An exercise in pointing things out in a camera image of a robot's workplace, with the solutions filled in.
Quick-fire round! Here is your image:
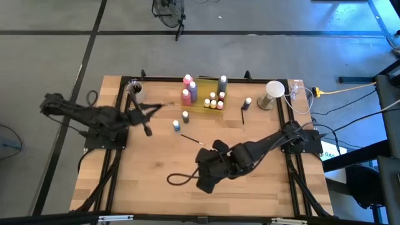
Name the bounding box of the white dome-top metal stand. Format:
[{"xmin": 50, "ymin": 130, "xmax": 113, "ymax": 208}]
[{"xmin": 256, "ymin": 80, "xmax": 286, "ymax": 111}]

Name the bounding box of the tall lavender paint bottle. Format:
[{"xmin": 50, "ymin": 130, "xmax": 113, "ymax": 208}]
[{"xmin": 187, "ymin": 81, "xmax": 198, "ymax": 103}]

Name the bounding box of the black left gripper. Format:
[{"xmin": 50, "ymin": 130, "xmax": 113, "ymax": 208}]
[{"xmin": 126, "ymin": 92, "xmax": 165, "ymax": 138}]

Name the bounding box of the yellow power cord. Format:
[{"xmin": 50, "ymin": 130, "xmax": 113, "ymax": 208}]
[{"xmin": 311, "ymin": 81, "xmax": 378, "ymax": 96}]

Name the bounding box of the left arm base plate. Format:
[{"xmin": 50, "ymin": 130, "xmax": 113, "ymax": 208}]
[{"xmin": 84, "ymin": 126, "xmax": 129, "ymax": 150}]

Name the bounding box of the black floor fan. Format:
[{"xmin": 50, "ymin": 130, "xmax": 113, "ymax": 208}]
[{"xmin": 151, "ymin": 0, "xmax": 187, "ymax": 42}]

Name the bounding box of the black aluminium table frame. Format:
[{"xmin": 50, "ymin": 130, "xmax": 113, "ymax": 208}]
[{"xmin": 74, "ymin": 74, "xmax": 333, "ymax": 219}]

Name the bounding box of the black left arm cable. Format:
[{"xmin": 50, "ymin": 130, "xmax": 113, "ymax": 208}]
[{"xmin": 86, "ymin": 89, "xmax": 99, "ymax": 107}]

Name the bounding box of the tall grey paint bottle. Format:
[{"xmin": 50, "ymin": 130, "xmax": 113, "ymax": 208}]
[{"xmin": 217, "ymin": 74, "xmax": 229, "ymax": 96}]

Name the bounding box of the tall red paint bottle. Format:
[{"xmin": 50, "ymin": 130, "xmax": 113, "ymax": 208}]
[{"xmin": 181, "ymin": 89, "xmax": 193, "ymax": 107}]

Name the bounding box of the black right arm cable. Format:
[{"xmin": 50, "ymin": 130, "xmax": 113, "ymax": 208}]
[{"xmin": 166, "ymin": 167, "xmax": 201, "ymax": 187}]

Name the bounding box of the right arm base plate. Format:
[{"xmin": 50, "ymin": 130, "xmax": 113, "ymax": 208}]
[{"xmin": 279, "ymin": 127, "xmax": 324, "ymax": 154}]

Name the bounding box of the silver metal bracket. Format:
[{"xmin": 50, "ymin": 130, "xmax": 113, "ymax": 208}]
[
  {"xmin": 271, "ymin": 217, "xmax": 309, "ymax": 225},
  {"xmin": 98, "ymin": 214, "xmax": 134, "ymax": 223}
]

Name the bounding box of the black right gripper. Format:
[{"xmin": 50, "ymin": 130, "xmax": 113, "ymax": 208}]
[{"xmin": 195, "ymin": 139, "xmax": 234, "ymax": 194}]

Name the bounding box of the black chair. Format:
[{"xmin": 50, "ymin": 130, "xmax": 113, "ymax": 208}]
[{"xmin": 345, "ymin": 164, "xmax": 386, "ymax": 210}]

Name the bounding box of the black desk frame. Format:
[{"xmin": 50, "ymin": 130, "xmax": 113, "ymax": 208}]
[{"xmin": 321, "ymin": 67, "xmax": 400, "ymax": 225}]

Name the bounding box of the yellow translucent plastic bin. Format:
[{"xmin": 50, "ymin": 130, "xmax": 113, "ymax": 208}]
[{"xmin": 180, "ymin": 77, "xmax": 229, "ymax": 114}]

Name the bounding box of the white cable bundle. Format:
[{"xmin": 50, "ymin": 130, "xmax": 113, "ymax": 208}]
[{"xmin": 284, "ymin": 81, "xmax": 314, "ymax": 115}]

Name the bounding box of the white printed sign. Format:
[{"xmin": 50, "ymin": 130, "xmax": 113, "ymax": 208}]
[{"xmin": 319, "ymin": 140, "xmax": 348, "ymax": 162}]

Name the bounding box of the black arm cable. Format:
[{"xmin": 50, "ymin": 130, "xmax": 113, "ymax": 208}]
[
  {"xmin": 166, "ymin": 167, "xmax": 201, "ymax": 187},
  {"xmin": 86, "ymin": 89, "xmax": 99, "ymax": 107}
]

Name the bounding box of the white cup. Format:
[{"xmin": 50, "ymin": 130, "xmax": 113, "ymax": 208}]
[{"xmin": 126, "ymin": 80, "xmax": 146, "ymax": 103}]

